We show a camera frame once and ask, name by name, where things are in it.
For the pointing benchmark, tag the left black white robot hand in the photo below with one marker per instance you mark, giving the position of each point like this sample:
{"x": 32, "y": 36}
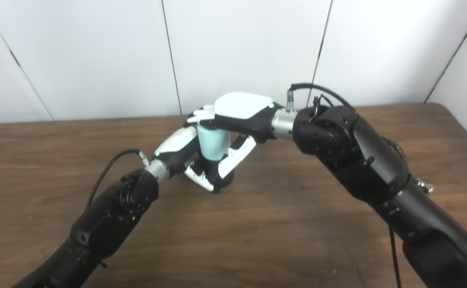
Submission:
{"x": 177, "y": 144}

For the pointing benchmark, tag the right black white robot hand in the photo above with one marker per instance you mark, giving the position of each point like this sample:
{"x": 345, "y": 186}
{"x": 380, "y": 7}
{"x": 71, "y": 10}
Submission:
{"x": 245, "y": 108}

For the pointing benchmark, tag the light blue cylinder cup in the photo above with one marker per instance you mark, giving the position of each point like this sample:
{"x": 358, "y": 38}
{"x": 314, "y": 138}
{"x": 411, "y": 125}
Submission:
{"x": 213, "y": 144}

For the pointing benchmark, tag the black flared nozzle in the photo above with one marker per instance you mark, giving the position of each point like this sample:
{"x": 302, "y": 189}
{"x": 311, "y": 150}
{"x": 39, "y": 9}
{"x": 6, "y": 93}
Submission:
{"x": 223, "y": 183}

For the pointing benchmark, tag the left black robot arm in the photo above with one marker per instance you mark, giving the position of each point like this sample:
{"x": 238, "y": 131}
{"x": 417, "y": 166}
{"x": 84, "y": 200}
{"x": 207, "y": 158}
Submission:
{"x": 105, "y": 220}

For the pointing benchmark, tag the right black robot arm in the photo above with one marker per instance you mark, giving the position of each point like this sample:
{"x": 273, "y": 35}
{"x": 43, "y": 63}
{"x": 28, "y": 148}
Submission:
{"x": 369, "y": 164}

